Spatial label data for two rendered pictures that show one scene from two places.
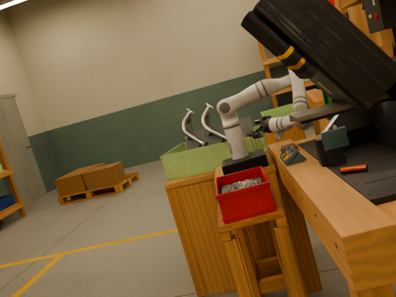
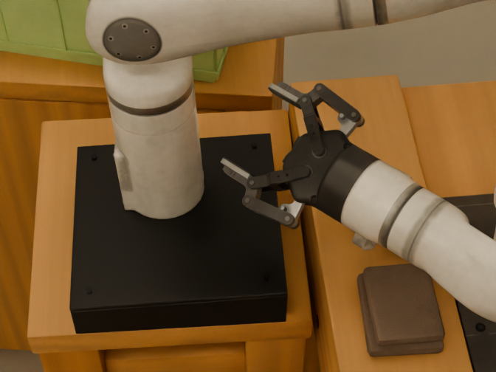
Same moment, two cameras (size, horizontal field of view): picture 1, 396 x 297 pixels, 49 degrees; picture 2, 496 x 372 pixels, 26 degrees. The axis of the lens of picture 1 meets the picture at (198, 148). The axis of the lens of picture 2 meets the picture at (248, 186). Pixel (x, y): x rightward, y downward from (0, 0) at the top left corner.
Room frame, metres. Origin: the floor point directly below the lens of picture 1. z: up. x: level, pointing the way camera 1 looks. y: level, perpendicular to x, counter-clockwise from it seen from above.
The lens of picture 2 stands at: (1.59, -0.17, 1.90)
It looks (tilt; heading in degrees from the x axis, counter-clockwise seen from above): 53 degrees down; 350
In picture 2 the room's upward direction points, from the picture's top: straight up
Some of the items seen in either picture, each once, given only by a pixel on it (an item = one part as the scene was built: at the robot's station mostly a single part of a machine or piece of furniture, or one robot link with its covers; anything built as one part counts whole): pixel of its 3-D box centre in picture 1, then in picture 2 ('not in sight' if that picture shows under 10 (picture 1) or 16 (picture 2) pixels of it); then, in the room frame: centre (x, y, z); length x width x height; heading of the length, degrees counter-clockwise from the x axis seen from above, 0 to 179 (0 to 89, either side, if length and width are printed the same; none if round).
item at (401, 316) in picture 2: (289, 148); (400, 308); (2.14, -0.44, 0.92); 0.10 x 0.08 x 0.03; 173
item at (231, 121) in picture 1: (227, 114); (142, 30); (2.37, -0.21, 1.15); 0.09 x 0.09 x 0.17; 79
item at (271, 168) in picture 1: (244, 169); (168, 223); (2.36, -0.21, 0.83); 0.32 x 0.32 x 0.04; 84
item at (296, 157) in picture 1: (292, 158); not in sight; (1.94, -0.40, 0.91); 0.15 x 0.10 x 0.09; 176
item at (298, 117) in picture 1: (343, 106); not in sight; (1.65, -0.58, 1.11); 0.39 x 0.16 x 0.03; 86
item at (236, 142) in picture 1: (236, 142); (158, 139); (2.36, -0.21, 0.99); 0.09 x 0.09 x 0.17; 81
